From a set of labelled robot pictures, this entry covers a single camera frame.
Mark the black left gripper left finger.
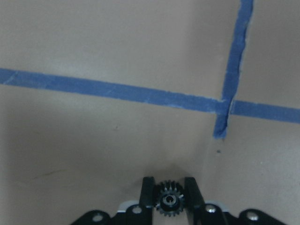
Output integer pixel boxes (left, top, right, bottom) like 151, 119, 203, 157
139, 177, 155, 225

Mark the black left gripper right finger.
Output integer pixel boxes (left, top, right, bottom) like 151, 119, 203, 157
184, 177, 205, 225

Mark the black bearing gear with bearing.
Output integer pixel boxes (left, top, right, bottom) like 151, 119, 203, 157
155, 180, 185, 217

